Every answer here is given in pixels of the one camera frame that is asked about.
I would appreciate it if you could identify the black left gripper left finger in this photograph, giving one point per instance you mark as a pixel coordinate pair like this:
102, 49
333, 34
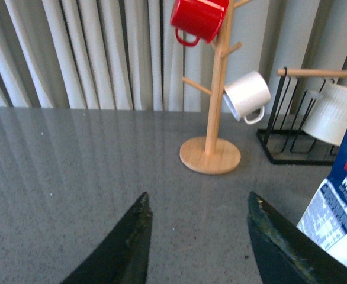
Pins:
123, 255

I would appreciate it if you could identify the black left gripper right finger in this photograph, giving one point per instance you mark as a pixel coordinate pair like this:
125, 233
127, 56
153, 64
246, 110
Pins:
283, 253

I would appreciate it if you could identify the blue white milk carton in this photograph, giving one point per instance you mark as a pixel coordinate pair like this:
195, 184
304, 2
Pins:
325, 218

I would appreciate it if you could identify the wooden mug tree stand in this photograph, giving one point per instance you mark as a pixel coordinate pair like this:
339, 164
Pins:
212, 155

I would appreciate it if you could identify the white ribbed ceramic mug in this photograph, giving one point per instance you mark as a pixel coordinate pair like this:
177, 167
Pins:
327, 120

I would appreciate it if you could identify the white enamel mug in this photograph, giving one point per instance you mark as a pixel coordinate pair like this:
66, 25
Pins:
247, 97

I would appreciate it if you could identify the beige pleated curtain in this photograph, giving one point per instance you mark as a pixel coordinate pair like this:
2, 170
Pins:
124, 55

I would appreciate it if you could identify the red enamel mug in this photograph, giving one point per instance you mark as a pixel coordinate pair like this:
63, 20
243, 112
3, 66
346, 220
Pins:
196, 20

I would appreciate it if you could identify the black wire mug rack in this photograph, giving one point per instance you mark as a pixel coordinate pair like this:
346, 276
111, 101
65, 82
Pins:
283, 140

